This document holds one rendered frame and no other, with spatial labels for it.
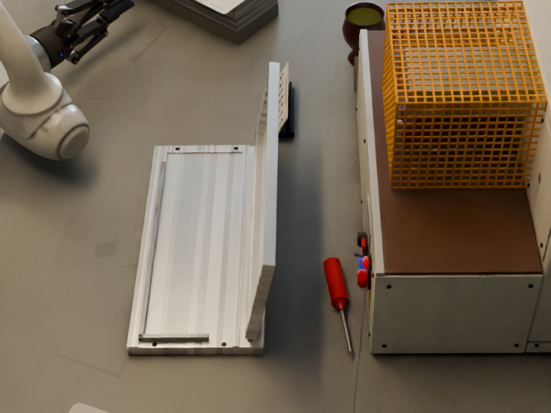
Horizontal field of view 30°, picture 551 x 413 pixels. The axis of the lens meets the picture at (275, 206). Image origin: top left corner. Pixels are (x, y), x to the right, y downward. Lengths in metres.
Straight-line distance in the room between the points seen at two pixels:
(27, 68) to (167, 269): 0.40
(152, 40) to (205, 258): 0.62
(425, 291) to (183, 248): 0.44
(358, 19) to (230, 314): 0.68
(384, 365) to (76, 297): 0.50
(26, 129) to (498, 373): 0.87
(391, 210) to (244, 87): 0.60
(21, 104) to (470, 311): 0.81
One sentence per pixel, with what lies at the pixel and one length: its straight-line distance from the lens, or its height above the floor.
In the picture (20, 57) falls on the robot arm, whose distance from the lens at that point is 1.74.
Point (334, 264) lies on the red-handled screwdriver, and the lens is 1.65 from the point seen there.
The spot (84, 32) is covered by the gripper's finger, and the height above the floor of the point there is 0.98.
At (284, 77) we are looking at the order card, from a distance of 1.95.
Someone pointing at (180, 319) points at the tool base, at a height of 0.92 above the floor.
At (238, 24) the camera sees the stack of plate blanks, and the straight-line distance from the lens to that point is 2.08.
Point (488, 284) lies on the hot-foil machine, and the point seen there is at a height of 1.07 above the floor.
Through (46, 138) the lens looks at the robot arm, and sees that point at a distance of 1.78.
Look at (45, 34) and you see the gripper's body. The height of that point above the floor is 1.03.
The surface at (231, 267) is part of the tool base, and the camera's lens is 1.66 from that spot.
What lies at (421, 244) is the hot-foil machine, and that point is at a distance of 1.46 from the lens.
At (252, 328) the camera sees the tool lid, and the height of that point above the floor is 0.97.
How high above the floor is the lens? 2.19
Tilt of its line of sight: 47 degrees down
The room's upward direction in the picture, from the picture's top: 3 degrees counter-clockwise
